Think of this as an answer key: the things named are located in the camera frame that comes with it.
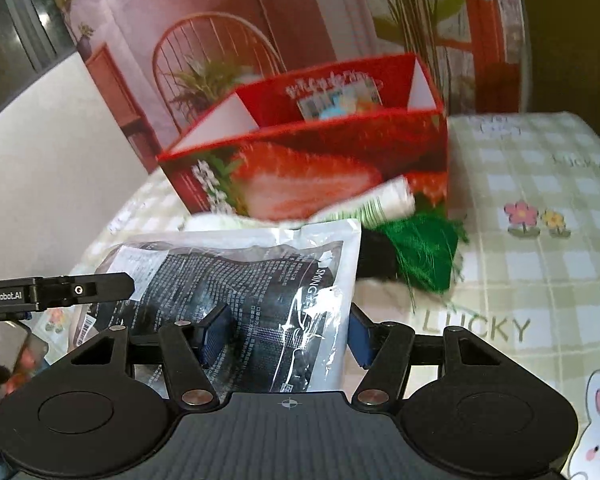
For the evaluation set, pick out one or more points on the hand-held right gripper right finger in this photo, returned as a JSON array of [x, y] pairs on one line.
[[362, 335]]

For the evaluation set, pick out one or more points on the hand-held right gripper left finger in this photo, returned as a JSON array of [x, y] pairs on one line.
[[217, 332]]

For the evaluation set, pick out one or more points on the black cloth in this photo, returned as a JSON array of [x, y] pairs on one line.
[[375, 255]]

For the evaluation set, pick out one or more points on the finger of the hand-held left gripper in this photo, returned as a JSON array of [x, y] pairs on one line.
[[90, 287]]

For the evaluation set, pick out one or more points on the dark window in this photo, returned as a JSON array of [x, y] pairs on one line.
[[10, 35]]

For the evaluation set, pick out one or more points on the person's left hand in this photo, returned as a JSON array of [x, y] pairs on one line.
[[30, 360]]

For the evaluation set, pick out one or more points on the green thread tassel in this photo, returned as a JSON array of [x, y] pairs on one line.
[[420, 250]]

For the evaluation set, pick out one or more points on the clear packet of black cloth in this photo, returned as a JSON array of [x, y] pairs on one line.
[[260, 270]]

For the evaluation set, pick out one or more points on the red strawberry print box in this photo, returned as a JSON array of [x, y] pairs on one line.
[[330, 145]]

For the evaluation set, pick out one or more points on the white green packet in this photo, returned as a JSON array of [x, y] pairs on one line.
[[390, 197]]

